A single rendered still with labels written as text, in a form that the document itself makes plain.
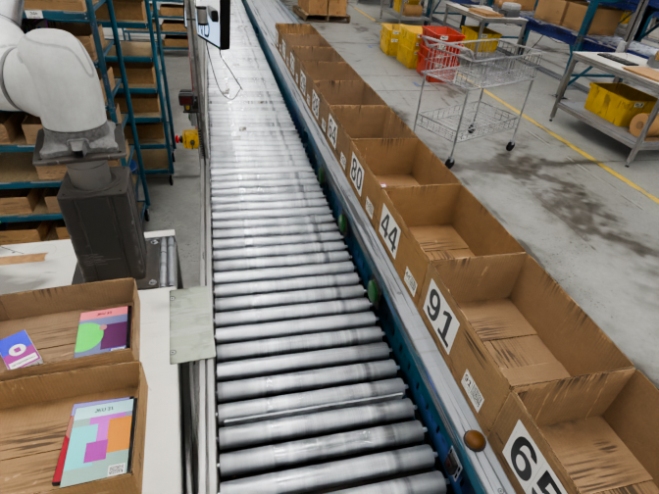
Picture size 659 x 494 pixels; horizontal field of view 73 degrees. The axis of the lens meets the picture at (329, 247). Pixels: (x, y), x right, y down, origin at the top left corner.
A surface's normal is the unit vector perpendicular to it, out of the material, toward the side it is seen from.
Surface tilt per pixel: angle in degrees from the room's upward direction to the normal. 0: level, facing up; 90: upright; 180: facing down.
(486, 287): 89
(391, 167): 89
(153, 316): 0
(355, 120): 90
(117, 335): 0
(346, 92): 89
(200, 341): 0
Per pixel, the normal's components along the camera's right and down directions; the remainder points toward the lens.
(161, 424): 0.07, -0.80
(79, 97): 0.77, 0.41
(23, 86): -0.14, 0.57
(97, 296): 0.30, 0.56
